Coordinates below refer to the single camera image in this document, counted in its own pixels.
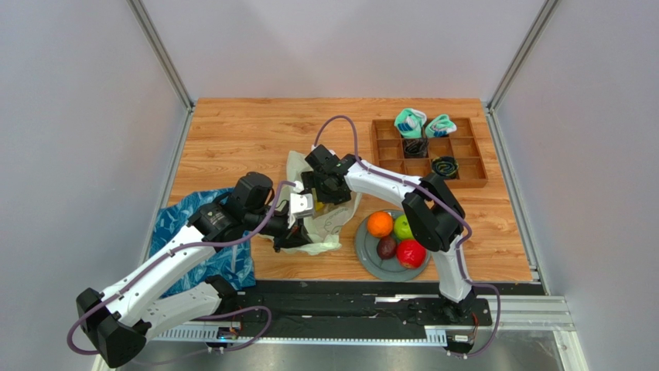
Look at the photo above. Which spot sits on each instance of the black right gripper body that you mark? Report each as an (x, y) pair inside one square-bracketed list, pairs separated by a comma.
[(326, 191)]

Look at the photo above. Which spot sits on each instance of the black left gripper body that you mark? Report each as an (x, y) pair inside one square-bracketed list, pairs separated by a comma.
[(278, 225)]

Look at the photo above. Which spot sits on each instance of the teal white sock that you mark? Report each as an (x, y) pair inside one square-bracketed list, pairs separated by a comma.
[(410, 122), (440, 127)]

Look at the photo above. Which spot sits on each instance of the teal white sock right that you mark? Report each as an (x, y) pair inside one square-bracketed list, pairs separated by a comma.
[(440, 127)]

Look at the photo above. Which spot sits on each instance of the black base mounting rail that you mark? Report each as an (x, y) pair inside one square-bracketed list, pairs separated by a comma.
[(350, 310)]

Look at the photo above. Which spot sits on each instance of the teal white sock left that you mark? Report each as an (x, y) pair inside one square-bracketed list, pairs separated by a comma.
[(410, 122)]

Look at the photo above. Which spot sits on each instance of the red fake fruit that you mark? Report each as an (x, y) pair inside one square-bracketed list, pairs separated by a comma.
[(411, 254)]

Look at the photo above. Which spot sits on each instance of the black rolled sock upper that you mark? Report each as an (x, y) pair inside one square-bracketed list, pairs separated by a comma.
[(415, 147)]

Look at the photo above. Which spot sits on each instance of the pale yellow plastic bag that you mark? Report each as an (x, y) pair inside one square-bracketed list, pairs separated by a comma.
[(324, 227)]

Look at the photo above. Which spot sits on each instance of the brown compartment tray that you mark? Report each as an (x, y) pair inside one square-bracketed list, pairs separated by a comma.
[(461, 145)]

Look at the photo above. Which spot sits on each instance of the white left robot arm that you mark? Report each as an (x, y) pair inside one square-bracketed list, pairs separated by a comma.
[(122, 318)]

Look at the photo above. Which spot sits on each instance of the green fake apple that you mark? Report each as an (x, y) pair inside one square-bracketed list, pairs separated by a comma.
[(402, 229)]

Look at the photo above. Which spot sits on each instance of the dark red fake plum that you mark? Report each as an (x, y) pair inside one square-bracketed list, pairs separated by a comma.
[(387, 248)]

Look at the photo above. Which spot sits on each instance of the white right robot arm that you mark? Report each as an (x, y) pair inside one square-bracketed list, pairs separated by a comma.
[(436, 218)]

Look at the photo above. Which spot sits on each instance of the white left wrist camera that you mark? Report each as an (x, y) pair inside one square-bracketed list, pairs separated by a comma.
[(301, 204)]

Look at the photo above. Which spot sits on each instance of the orange fake orange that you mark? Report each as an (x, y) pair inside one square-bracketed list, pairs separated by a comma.
[(380, 224)]

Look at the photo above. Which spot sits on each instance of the grey round plate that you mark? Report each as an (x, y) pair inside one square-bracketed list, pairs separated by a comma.
[(386, 270)]

